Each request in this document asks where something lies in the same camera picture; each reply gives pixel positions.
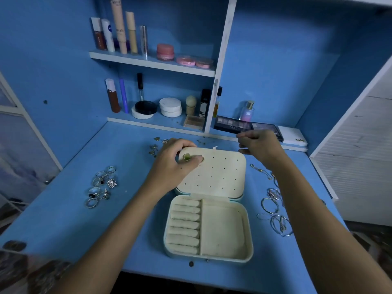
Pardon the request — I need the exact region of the dark eyeshadow palette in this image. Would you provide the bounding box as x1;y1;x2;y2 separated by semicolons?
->
212;116;254;135

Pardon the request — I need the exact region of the black makeup brush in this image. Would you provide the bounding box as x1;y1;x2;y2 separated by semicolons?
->
136;73;145;103

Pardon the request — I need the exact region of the tall beige cosmetic tube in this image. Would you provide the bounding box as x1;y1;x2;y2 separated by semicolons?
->
109;0;129;56

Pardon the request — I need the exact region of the cream jewellery box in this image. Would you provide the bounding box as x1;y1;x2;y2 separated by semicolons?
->
163;147;254;263

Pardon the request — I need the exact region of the blue cosmetic tube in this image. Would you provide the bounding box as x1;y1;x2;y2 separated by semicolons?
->
119;78;130;114

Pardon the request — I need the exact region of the brown lipstick tube white cap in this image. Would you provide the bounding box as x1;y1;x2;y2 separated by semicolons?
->
105;78;122;114

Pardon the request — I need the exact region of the beige makeup sponge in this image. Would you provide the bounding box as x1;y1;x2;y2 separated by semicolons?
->
185;95;198;116

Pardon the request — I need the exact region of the small pink perfume bottle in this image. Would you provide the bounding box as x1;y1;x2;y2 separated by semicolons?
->
240;100;255;123

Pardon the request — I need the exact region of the pile of silver rings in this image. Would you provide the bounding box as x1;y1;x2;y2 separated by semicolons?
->
85;165;119;210

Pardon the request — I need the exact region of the white framed marbled panel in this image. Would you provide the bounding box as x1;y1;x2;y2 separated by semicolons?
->
0;70;64;218

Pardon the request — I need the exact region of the white shelf unit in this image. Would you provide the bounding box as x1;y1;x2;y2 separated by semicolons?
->
89;0;310;152

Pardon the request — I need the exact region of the pile of silver bracelets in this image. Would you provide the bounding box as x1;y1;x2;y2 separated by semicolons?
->
250;163;295;238

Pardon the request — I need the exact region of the person's right forearm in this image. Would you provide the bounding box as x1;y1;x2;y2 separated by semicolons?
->
269;157;392;294

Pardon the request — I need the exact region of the black lettered eyeshadow palette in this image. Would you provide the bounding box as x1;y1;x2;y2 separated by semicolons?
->
251;122;284;143

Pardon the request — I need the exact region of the white bowl black inside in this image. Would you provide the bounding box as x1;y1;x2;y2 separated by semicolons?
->
131;100;158;120

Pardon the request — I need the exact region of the short beige cosmetic tube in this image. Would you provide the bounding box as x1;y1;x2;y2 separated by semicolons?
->
125;11;139;54

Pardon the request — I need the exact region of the pink round jar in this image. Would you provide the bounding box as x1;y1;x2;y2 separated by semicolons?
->
156;43;176;61

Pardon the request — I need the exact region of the white slatted cabinet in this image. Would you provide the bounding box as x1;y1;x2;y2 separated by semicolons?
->
309;55;392;227

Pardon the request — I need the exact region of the white round cream jar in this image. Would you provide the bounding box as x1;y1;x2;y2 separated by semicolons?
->
159;97;183;118

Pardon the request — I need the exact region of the person's left hand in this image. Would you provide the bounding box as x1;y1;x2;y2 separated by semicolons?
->
146;138;205;196

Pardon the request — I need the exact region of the square brown powder compact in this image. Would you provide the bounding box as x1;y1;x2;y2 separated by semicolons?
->
184;114;207;130

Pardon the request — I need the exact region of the person's right hand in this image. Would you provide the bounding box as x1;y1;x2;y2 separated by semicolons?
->
237;128;289;172

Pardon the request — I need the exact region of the white tube blue label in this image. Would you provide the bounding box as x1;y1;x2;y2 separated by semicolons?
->
100;18;116;53

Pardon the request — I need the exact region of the thin dark cosmetic bottle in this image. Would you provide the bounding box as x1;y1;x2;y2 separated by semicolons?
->
213;86;223;118

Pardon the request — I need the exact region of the white flat box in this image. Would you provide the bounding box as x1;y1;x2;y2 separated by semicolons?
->
277;125;309;147

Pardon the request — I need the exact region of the person's left forearm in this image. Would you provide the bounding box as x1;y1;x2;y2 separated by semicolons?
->
52;182;169;294

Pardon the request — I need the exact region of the black cosmetic bottle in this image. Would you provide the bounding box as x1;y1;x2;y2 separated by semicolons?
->
200;89;212;118

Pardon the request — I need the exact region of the pile of small earrings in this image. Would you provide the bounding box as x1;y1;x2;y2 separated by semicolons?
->
149;136;172;158

